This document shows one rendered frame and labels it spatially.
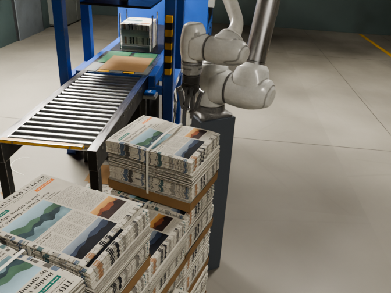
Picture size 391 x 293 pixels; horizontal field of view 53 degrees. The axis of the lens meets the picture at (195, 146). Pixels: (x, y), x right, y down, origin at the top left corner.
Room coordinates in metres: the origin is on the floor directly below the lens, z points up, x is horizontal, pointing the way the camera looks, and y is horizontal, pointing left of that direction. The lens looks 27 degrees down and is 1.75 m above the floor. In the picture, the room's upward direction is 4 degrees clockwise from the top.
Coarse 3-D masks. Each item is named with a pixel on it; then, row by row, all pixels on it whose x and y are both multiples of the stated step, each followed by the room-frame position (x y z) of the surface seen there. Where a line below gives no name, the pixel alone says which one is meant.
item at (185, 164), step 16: (192, 128) 1.53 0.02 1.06; (176, 144) 1.37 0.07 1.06; (192, 144) 1.38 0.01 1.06; (208, 144) 1.39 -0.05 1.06; (160, 160) 1.29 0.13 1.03; (176, 160) 1.26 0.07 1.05; (192, 160) 1.26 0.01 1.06; (208, 160) 1.38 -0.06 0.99; (160, 176) 1.29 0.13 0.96; (176, 176) 1.26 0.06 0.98; (192, 176) 1.24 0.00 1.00; (208, 176) 1.39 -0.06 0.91; (160, 192) 1.29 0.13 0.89; (176, 192) 1.27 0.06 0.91; (192, 192) 1.24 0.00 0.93
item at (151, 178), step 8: (168, 128) 1.52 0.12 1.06; (176, 128) 1.53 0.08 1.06; (160, 136) 1.44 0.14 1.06; (168, 136) 1.45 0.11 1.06; (160, 144) 1.36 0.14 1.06; (144, 152) 1.32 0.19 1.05; (152, 152) 1.30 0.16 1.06; (144, 160) 1.31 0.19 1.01; (152, 160) 1.30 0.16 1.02; (144, 168) 1.32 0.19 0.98; (152, 168) 1.30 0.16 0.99; (144, 176) 1.32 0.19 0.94; (152, 176) 1.30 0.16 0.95; (144, 184) 1.32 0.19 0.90; (152, 184) 1.31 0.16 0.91
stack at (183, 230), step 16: (112, 192) 1.36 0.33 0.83; (208, 192) 1.42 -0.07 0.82; (144, 208) 1.27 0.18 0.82; (160, 208) 1.27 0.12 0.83; (208, 208) 1.43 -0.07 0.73; (160, 224) 1.17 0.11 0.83; (176, 224) 1.18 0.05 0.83; (192, 224) 1.26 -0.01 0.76; (160, 240) 1.08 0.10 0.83; (176, 240) 1.12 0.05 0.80; (192, 240) 1.27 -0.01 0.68; (208, 240) 1.46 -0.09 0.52; (160, 256) 1.01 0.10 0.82; (176, 256) 1.12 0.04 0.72; (192, 256) 1.28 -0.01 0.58; (144, 272) 0.93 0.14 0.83; (160, 272) 1.00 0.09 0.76; (192, 272) 1.29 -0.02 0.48; (144, 288) 0.91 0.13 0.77; (160, 288) 1.02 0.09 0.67
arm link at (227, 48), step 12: (228, 0) 1.74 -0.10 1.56; (228, 12) 1.71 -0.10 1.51; (240, 12) 1.69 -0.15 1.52; (240, 24) 1.63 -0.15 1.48; (216, 36) 1.57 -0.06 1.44; (228, 36) 1.55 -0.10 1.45; (240, 36) 1.58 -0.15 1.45; (204, 48) 1.55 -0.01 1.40; (216, 48) 1.52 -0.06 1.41; (228, 48) 1.51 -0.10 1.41; (240, 48) 1.50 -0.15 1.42; (216, 60) 1.53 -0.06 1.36; (228, 60) 1.51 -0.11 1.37; (240, 60) 1.50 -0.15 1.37
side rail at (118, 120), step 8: (144, 80) 2.95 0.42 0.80; (136, 88) 2.75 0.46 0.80; (144, 88) 2.94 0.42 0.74; (128, 96) 2.58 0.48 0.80; (136, 96) 2.66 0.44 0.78; (128, 104) 2.43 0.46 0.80; (136, 104) 2.65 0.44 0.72; (120, 112) 2.28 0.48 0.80; (128, 112) 2.42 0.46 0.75; (112, 120) 2.15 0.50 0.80; (120, 120) 2.23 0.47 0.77; (128, 120) 2.41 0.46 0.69; (104, 128) 2.03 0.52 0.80; (112, 128) 2.05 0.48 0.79; (120, 128) 2.22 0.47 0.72; (104, 136) 1.93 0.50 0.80; (96, 144) 1.83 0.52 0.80; (104, 144) 1.89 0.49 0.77; (88, 152) 1.76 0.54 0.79; (96, 152) 1.76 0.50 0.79; (104, 152) 1.88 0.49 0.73; (88, 160) 1.76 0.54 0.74; (96, 160) 1.76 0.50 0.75; (104, 160) 1.87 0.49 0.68; (88, 168) 1.76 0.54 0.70; (96, 168) 1.76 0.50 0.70
